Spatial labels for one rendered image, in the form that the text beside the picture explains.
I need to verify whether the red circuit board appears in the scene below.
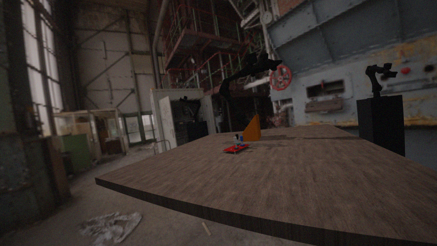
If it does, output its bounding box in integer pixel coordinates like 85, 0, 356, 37
223, 134, 250, 153

